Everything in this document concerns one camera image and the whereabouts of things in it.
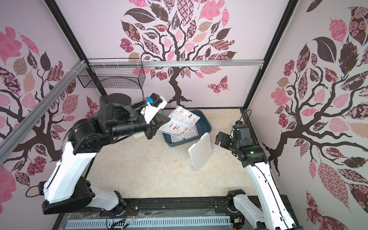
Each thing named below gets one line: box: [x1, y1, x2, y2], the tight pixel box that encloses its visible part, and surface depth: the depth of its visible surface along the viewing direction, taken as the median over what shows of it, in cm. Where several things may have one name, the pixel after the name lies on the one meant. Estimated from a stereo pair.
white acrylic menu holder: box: [186, 132, 213, 172], surface depth 81 cm
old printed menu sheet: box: [156, 105, 201, 136], surface depth 61 cm
